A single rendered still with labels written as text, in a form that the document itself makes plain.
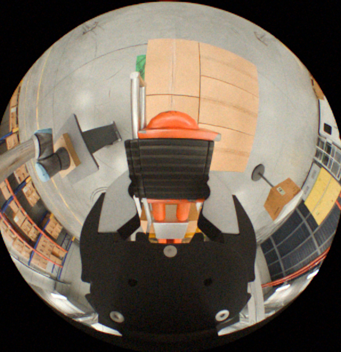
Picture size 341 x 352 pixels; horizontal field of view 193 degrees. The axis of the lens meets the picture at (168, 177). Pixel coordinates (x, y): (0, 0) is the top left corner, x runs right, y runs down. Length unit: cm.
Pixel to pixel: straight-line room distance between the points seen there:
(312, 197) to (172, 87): 735
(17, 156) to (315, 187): 795
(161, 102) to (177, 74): 27
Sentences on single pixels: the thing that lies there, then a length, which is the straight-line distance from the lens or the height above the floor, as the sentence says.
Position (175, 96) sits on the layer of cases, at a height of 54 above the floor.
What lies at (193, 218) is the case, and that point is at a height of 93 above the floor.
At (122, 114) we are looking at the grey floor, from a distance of 144.
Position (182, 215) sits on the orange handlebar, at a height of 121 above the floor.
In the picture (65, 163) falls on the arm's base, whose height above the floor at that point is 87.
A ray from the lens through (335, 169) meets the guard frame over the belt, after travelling 724.
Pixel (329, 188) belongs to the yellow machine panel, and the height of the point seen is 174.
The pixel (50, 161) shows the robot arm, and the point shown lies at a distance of 81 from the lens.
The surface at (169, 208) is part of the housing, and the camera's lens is 20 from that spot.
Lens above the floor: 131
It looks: 57 degrees down
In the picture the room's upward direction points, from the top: 180 degrees clockwise
